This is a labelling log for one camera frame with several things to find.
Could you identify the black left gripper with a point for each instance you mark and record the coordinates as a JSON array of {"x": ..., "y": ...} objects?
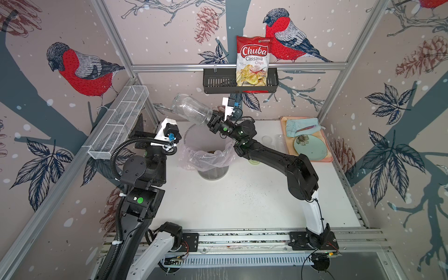
[{"x": 136, "y": 133}]

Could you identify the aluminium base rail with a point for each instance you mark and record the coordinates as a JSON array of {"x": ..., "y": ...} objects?
[{"x": 347, "y": 239}]

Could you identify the green lid mung bean jar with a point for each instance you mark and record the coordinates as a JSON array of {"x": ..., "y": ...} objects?
[{"x": 191, "y": 109}]

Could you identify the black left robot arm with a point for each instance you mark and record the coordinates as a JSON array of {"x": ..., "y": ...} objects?
[{"x": 142, "y": 178}]

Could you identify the clear plastic bin liner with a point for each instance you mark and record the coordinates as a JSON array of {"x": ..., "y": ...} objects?
[{"x": 210, "y": 157}]

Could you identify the light green jar lid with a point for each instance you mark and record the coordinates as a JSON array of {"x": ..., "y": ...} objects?
[{"x": 254, "y": 161}]

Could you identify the white mesh trash bin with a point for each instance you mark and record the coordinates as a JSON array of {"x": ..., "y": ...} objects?
[{"x": 210, "y": 154}]

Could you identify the white wire mesh shelf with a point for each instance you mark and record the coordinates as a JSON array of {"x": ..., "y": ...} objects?
[{"x": 120, "y": 123}]

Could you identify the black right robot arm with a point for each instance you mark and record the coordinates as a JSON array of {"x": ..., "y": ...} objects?
[{"x": 302, "y": 179}]

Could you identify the teal oval plate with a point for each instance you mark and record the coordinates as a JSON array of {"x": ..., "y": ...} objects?
[{"x": 311, "y": 146}]

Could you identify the dark grey wall shelf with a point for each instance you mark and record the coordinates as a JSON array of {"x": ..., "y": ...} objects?
[{"x": 223, "y": 81}]

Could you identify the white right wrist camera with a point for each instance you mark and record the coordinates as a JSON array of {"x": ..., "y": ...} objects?
[{"x": 230, "y": 106}]

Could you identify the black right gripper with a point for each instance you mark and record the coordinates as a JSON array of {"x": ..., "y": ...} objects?
[{"x": 217, "y": 125}]

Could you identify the Chuba cassava chips bag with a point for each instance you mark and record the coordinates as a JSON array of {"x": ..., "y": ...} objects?
[{"x": 253, "y": 56}]

